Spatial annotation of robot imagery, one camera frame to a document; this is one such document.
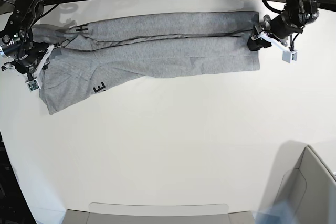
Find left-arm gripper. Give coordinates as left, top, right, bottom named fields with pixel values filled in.
left=247, top=13, right=303, bottom=51

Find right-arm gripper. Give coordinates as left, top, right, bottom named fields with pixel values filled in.
left=14, top=42, right=51, bottom=77

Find grey T-shirt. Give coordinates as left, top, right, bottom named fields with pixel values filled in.
left=33, top=12, right=260, bottom=114

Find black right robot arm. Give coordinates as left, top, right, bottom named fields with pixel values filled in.
left=1, top=0, right=60, bottom=82

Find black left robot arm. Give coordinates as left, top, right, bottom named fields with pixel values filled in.
left=247, top=0, right=319, bottom=51

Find beige plastic bin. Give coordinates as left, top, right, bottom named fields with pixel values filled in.
left=273, top=146, right=335, bottom=223

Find grey front tray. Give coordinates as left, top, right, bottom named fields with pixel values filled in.
left=62, top=202, right=255, bottom=223

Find blue translucent bag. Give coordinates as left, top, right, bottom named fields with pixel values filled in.
left=253, top=200, right=299, bottom=224

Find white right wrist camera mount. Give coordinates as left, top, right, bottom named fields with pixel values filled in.
left=1, top=42, right=56, bottom=91

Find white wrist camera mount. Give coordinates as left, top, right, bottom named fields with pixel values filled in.
left=1, top=42, right=56, bottom=91
left=251, top=31, right=298, bottom=63

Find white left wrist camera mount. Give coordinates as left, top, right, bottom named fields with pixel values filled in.
left=251, top=31, right=298, bottom=63

